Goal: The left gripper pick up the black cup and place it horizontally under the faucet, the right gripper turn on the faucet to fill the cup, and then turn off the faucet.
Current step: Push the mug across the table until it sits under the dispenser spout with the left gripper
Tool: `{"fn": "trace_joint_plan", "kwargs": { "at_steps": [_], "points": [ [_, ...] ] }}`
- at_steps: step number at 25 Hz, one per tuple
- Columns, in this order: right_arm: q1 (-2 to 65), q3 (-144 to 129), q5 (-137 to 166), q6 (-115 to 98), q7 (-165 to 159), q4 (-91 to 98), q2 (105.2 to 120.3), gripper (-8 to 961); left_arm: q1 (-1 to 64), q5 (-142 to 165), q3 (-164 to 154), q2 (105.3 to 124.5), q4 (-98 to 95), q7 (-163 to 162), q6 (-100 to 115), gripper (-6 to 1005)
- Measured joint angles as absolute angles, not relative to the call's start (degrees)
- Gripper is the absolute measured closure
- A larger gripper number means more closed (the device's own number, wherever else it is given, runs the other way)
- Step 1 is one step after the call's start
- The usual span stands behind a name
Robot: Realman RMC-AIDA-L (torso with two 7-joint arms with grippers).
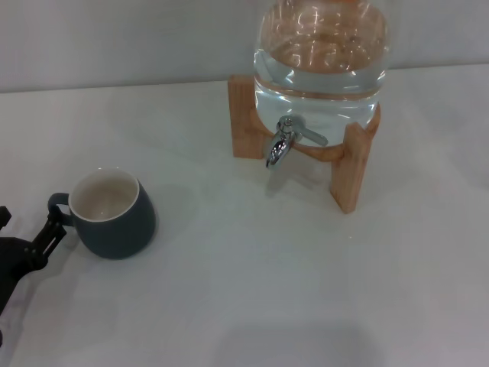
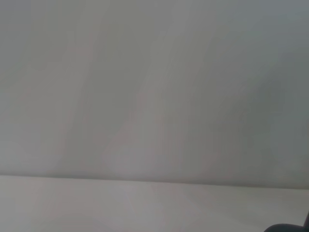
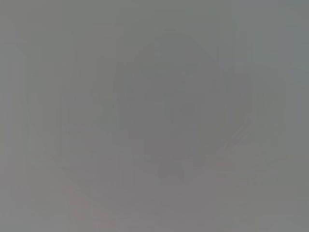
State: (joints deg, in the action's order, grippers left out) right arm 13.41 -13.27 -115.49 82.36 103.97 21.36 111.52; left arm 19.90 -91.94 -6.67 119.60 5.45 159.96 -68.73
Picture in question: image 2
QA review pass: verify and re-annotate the dark grey ceramic cup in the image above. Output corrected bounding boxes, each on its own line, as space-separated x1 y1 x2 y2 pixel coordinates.
264 209 309 232

